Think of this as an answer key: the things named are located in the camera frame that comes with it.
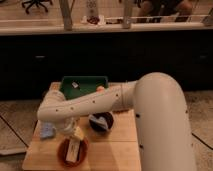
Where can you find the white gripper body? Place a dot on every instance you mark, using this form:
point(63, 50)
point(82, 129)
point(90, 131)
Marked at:
point(68, 126)

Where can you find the whiteboard eraser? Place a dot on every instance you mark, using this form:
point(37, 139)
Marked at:
point(74, 145)

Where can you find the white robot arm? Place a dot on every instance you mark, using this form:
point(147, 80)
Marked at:
point(161, 115)

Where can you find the blue cloth in bowl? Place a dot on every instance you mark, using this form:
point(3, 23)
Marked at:
point(100, 123)

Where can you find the black bowl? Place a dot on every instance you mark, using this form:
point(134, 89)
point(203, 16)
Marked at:
point(108, 116)

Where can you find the blue sponge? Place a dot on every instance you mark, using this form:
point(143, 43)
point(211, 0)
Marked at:
point(47, 130)

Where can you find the small tag in tray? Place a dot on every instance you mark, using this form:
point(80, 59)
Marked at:
point(75, 85)

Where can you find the green tray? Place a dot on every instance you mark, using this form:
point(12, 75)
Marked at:
point(87, 85)

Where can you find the orange fruit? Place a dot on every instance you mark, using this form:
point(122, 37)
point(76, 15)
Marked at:
point(100, 88)

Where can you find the black office chair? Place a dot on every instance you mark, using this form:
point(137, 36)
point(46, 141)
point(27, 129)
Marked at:
point(29, 3)

